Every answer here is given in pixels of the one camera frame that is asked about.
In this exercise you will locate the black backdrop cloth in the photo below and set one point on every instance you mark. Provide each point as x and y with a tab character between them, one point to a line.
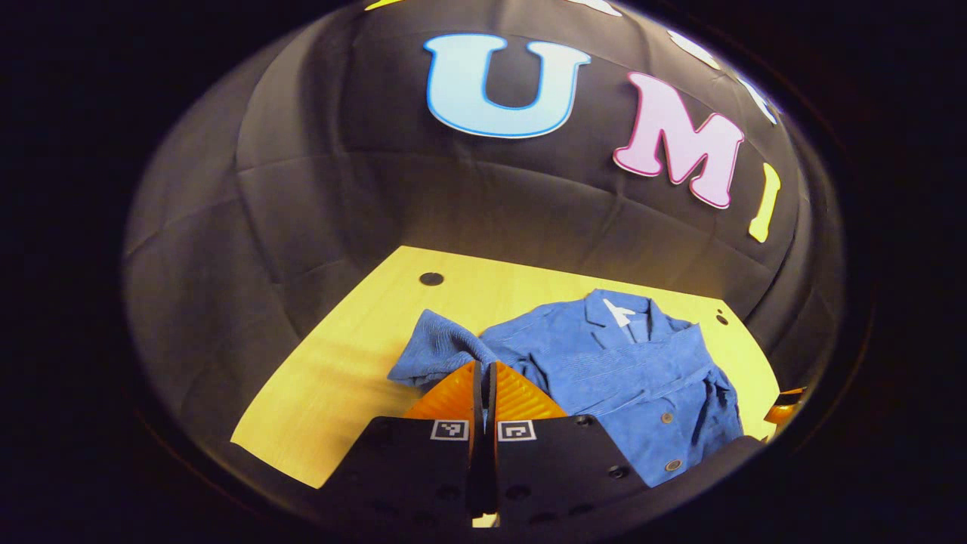
378	189

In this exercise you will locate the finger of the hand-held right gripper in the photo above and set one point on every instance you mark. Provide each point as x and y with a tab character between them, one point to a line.
786	408

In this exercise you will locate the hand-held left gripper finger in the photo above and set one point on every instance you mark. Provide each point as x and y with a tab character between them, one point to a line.
478	400
491	400

